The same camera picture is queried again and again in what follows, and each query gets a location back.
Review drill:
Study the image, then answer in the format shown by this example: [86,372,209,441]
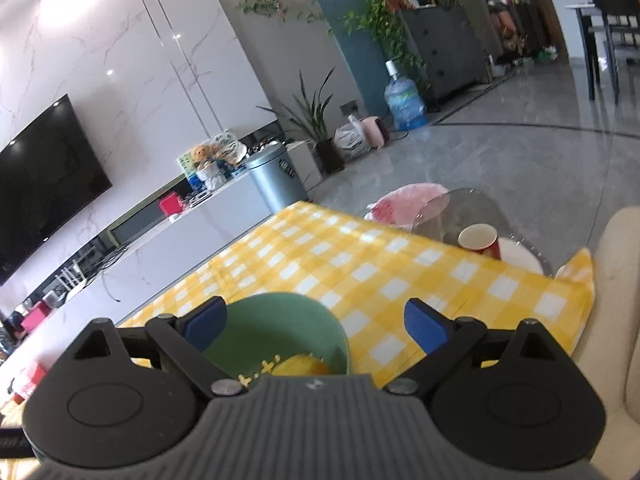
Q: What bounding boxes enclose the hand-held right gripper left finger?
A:
[74,296,242,397]

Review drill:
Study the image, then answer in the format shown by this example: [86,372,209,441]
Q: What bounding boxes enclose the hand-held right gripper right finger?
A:
[387,298,572,394]

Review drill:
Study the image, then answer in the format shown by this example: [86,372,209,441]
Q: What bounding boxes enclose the green colander bowl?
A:
[200,293,350,386]

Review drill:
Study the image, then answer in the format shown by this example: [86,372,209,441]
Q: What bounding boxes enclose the white television cabinet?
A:
[0,172,281,406]

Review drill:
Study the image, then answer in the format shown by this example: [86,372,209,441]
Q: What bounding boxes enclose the red paper cup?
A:
[458,223,502,261]

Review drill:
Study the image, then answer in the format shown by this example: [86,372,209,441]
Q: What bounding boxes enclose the yellow checkered tablecloth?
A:
[117,200,597,392]

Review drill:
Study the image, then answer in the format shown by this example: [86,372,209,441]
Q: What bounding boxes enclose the orange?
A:
[272,354,332,377]

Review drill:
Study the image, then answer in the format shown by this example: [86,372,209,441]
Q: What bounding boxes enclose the white round plate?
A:
[500,237,543,276]

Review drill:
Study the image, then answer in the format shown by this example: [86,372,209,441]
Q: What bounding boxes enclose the smoky glass side table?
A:
[412,187,553,276]

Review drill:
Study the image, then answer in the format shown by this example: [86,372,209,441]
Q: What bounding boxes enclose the red box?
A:
[159,192,186,217]

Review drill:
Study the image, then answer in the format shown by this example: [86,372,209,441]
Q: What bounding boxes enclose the pink box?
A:
[20,307,51,332]

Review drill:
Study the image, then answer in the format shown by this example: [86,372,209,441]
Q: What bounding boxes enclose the grey metal trash can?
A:
[245,144,308,213]

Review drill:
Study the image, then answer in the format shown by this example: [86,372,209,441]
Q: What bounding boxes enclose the brown stuffed bear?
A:
[192,145,226,171]

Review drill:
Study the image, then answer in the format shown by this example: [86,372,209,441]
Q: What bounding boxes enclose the teddy bear toys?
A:
[205,131,248,167]

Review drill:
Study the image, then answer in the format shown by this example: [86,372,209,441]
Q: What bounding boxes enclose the beige sofa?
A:
[570,207,640,480]

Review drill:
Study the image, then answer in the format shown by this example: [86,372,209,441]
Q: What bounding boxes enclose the white floor box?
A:
[287,140,323,191]

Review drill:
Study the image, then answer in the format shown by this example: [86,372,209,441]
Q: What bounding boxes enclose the tall plant in black pot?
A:
[257,67,346,176]

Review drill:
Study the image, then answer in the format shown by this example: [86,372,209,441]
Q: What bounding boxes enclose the white plastic bag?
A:
[333,115,373,161]

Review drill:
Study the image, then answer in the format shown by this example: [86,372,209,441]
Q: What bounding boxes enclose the pink small appliance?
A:
[361,116,388,150]

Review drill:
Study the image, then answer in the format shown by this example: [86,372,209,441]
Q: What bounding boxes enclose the black flat television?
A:
[0,94,112,286]

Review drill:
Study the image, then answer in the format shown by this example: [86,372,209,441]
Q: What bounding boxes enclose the blue water jug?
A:
[383,59,427,131]

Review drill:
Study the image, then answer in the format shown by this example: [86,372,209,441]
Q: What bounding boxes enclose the grey chest of drawers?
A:
[397,5,493,106]

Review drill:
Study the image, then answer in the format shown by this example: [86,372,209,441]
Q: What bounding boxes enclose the leafy trailing pothos plant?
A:
[342,0,431,81]

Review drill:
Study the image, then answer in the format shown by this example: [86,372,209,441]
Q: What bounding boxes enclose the flower arrangement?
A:
[487,0,531,56]

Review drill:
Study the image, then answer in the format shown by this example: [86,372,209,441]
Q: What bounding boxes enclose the dark dining table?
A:
[565,2,640,101]

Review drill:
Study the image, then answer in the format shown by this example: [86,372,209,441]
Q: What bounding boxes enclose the dark dining chair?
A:
[589,0,640,93]

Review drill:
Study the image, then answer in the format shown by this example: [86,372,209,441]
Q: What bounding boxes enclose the white wire rack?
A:
[57,264,87,297]

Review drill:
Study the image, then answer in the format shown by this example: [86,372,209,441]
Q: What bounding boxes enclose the trailing wall vine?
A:
[235,0,326,36]

